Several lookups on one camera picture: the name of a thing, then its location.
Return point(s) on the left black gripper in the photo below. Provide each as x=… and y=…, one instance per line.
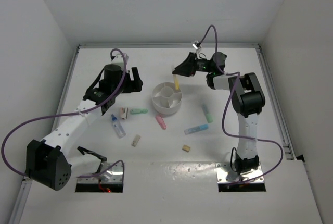
x=133, y=86

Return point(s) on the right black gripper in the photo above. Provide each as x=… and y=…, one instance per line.
x=188, y=68

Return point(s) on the yellow highlighter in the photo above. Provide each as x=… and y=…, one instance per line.
x=175, y=79

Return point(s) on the green highlighter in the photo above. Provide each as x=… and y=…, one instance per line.
x=136, y=111
x=207, y=113

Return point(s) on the blue highlighter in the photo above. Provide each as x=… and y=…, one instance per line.
x=196, y=129

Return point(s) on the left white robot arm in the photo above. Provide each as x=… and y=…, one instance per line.
x=47, y=160

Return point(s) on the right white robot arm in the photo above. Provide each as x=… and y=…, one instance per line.
x=247, y=100

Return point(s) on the white round divided organizer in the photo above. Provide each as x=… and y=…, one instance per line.
x=166, y=99

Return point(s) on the pink highlighter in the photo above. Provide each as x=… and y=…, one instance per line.
x=161, y=122

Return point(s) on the clear blue-cap bottle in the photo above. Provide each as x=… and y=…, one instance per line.
x=117, y=127

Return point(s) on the beige eraser left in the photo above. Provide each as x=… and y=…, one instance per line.
x=136, y=140

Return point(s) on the tan eraser right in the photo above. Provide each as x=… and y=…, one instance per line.
x=186, y=148

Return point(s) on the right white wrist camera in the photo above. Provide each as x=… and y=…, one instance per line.
x=197, y=46

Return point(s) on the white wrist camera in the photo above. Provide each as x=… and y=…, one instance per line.
x=116, y=59
x=197, y=46

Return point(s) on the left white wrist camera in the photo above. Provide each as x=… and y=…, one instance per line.
x=116, y=59

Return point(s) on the aluminium frame rail back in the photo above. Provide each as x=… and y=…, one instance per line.
x=162, y=45

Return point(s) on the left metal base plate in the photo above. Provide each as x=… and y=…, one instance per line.
x=109, y=173

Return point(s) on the metal base plate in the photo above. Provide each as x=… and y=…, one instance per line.
x=109, y=173
x=225, y=175

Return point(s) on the aluminium frame rail right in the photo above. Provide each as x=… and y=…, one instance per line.
x=282, y=125

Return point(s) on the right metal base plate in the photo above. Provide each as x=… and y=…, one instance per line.
x=225, y=175

